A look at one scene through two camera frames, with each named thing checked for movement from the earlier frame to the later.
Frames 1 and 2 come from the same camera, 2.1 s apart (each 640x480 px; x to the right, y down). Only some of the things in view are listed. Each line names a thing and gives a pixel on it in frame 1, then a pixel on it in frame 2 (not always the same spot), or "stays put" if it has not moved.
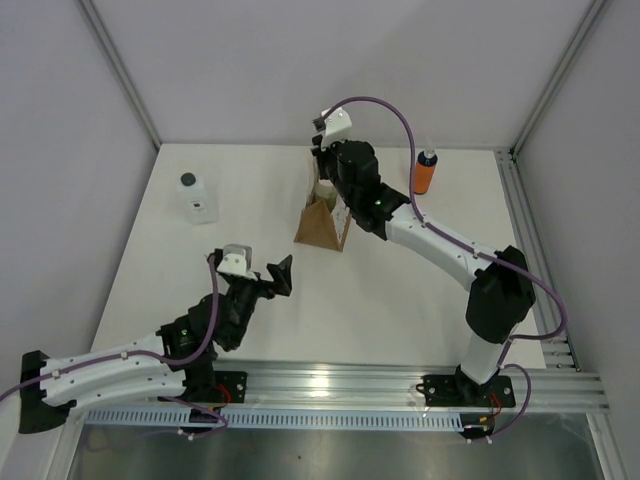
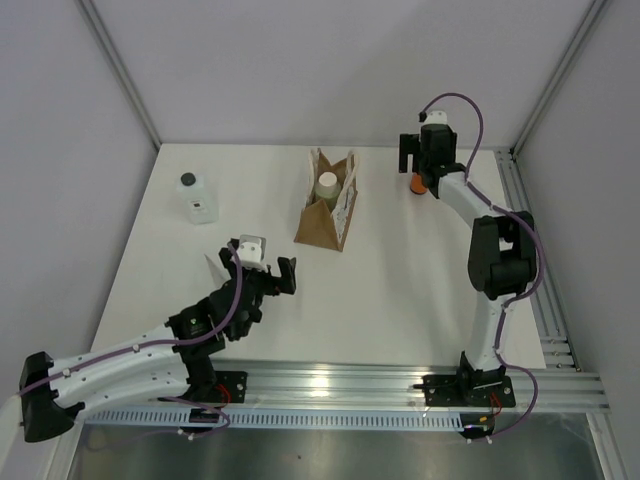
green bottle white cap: x=326 y=191 stays put
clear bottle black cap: x=201 y=203 stays put
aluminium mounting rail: x=317 y=385 stays put
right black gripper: x=322 y=155 → x=410 y=143
